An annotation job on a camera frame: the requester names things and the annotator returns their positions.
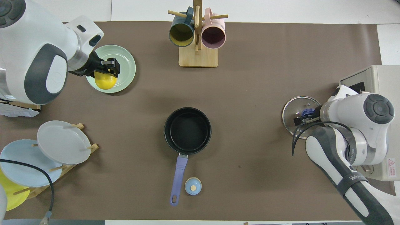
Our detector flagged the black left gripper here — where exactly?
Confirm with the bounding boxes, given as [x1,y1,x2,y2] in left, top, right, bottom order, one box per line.
[69,51,120,78]

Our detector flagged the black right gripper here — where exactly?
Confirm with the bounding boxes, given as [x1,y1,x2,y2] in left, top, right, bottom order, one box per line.
[293,105,324,126]

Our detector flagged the glass lid with blue knob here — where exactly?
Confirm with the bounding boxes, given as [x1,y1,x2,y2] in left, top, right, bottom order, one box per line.
[282,96,322,139]

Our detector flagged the yellow lemon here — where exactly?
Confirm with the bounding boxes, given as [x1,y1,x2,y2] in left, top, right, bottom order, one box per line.
[95,71,117,90]

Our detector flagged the green plate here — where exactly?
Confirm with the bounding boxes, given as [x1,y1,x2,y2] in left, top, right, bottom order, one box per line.
[85,45,136,93]

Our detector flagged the grey plate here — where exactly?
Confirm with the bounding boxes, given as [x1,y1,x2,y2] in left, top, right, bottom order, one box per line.
[37,120,92,165]

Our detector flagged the dark blue pot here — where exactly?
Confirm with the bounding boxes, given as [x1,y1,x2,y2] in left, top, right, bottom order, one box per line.
[164,107,212,206]

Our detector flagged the light blue plate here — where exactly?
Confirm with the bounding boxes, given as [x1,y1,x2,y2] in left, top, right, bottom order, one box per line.
[0,139,63,187]

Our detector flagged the wooden plate rack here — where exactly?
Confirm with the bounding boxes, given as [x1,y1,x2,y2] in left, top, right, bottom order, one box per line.
[12,123,99,200]

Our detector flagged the yellow plate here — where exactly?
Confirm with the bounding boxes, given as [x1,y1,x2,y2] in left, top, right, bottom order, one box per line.
[0,169,31,212]

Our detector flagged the brown table mat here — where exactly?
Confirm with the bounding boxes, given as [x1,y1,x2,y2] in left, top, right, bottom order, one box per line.
[0,21,395,221]

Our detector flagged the dark teal mug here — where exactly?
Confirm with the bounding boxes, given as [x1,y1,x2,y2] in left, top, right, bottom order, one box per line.
[169,7,195,47]

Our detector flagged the wooden mug tree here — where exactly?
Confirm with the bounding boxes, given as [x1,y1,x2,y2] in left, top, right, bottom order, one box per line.
[168,0,228,68]

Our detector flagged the beige toaster oven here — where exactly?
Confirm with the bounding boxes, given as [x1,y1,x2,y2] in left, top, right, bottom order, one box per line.
[339,65,400,182]

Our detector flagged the pink ribbed mug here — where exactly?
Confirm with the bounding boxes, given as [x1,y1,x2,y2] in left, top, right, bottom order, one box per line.
[201,8,226,49]

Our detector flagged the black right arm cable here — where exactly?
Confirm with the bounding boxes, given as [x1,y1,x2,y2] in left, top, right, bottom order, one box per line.
[292,121,353,157]

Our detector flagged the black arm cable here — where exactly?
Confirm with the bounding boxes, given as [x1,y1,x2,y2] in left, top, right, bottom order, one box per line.
[292,121,353,157]
[0,159,54,225]

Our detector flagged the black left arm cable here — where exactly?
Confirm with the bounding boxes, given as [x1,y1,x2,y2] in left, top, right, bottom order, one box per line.
[0,159,54,225]

